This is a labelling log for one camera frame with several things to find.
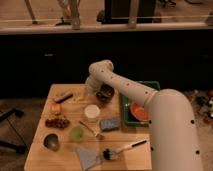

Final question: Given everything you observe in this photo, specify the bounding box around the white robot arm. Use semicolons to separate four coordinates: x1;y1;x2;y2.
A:
86;60;204;171

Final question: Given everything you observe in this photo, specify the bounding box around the white cup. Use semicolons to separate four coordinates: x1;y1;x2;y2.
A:
84;104;100;122

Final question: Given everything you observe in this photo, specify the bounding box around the green plastic cup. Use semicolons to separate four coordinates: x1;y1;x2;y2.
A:
69;126;84;143

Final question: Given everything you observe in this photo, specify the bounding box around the dark brown bowl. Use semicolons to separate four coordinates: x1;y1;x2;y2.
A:
96;84;115;103

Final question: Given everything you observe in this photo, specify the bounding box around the dark eraser block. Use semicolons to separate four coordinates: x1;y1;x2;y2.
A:
53;91;73;104

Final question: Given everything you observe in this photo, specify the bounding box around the orange fruit piece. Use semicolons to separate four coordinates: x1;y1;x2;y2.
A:
50;103;62;115

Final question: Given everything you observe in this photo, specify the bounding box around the blue sponge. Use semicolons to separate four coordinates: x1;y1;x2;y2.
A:
99;117;120;131

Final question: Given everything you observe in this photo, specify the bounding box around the wooden folding table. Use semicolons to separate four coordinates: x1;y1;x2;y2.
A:
24;84;152;171

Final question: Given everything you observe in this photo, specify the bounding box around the metal fork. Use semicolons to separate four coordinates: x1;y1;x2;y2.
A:
79;121;105;140

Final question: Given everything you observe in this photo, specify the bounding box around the green plastic tray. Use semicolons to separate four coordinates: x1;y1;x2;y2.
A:
120;81;160;127

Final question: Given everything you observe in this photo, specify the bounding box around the orange bowl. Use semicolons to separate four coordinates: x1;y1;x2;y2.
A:
129;102;148;121

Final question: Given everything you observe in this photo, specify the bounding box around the black white dish brush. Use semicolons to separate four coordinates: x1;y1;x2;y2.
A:
102;140;146;161

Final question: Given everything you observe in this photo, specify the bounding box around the blue grey cloth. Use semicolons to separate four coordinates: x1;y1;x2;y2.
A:
76;146;101;171

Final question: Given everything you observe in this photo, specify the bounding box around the black chair base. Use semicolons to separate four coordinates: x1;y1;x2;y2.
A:
0;108;27;154

